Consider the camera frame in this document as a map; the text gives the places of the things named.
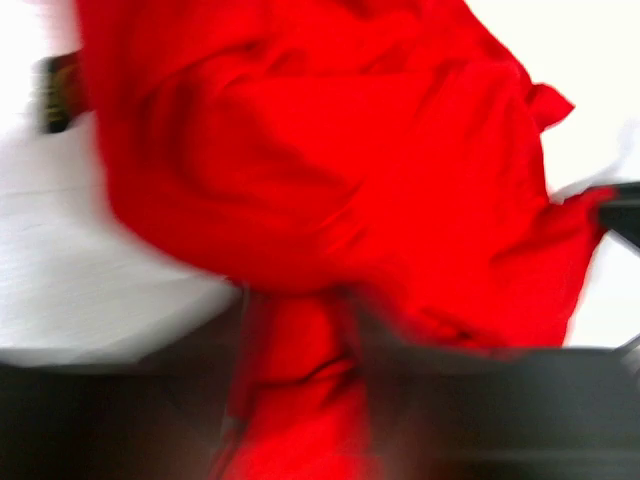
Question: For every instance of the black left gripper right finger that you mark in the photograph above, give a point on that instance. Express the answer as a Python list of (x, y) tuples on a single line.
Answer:
[(441, 413)]

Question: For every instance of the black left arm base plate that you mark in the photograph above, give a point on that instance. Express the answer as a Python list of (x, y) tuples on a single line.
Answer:
[(61, 94)]

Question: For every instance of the bright red t shirt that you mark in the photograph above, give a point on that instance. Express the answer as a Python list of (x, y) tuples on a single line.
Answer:
[(310, 151)]

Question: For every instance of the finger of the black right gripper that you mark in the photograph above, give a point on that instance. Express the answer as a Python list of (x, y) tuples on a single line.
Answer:
[(621, 213)]

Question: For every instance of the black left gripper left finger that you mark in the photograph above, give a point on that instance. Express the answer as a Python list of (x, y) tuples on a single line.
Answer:
[(159, 417)]

